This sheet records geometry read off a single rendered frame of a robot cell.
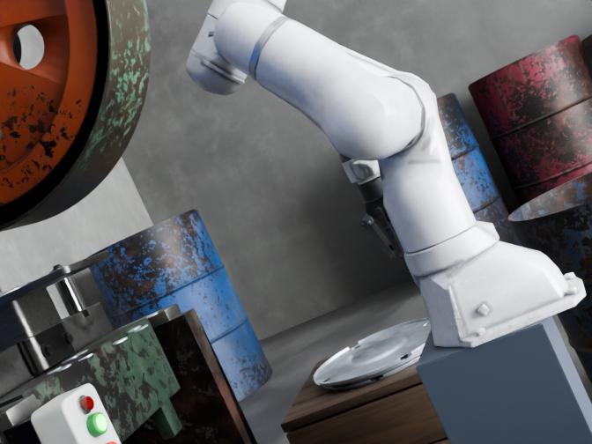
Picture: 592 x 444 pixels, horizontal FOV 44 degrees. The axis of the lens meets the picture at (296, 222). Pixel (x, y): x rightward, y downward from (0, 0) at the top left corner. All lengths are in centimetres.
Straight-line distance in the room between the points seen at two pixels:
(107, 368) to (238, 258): 343
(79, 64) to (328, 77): 66
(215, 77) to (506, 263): 54
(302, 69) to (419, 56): 330
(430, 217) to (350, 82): 21
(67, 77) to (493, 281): 94
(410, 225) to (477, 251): 10
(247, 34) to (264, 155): 340
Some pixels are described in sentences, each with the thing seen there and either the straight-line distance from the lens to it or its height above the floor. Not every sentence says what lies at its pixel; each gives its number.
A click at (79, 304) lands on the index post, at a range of 140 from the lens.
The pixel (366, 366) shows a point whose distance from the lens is 148.
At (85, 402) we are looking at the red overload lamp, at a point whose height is 61.
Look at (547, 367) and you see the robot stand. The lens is 102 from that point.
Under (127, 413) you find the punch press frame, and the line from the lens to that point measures 123.
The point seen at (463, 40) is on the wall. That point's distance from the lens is 433.
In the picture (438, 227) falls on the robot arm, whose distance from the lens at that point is 102.
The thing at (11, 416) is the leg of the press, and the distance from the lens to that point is 98.
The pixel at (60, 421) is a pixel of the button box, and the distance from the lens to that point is 93.
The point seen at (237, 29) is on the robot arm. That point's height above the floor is 99.
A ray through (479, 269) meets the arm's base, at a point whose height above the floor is 54.
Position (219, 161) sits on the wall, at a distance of 457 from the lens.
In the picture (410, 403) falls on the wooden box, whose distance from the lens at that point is 138.
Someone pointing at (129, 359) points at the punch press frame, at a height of 60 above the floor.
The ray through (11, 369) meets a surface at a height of 67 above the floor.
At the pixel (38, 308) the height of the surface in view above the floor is 74.
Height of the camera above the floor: 73
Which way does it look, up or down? 2 degrees down
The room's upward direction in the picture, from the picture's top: 25 degrees counter-clockwise
